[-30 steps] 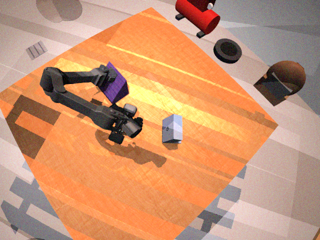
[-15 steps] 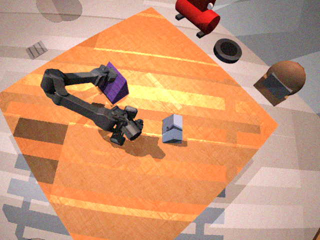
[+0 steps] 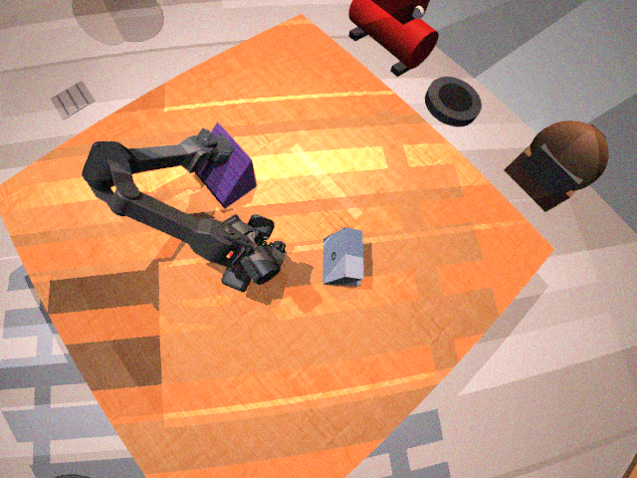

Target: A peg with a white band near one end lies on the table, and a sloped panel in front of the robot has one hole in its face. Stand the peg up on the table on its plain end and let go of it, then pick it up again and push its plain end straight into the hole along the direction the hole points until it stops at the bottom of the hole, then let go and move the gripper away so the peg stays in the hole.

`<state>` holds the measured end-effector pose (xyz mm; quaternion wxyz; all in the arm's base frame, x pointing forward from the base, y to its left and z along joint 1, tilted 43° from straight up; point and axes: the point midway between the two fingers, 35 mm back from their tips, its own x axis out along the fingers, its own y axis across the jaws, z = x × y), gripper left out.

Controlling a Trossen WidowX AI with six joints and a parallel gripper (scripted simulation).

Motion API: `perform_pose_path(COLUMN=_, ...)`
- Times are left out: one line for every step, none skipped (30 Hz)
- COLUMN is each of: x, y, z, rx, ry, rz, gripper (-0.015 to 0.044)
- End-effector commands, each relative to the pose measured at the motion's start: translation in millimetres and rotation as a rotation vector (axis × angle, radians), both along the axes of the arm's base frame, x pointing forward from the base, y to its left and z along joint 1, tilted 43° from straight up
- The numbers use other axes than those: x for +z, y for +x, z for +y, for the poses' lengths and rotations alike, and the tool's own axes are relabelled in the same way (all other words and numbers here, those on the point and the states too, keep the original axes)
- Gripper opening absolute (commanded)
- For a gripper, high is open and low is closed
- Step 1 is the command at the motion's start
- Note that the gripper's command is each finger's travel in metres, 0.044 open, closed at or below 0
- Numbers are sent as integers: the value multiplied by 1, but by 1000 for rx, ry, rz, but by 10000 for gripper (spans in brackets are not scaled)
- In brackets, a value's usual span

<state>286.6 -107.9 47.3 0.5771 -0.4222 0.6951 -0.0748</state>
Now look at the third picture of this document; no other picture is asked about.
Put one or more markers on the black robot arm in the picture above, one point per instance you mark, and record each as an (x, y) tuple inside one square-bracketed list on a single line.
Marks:
[(111, 164)]

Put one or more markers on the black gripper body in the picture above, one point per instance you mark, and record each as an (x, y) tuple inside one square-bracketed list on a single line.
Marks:
[(236, 279)]

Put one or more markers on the grey sloped panel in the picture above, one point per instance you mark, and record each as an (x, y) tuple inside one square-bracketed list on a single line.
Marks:
[(343, 258)]

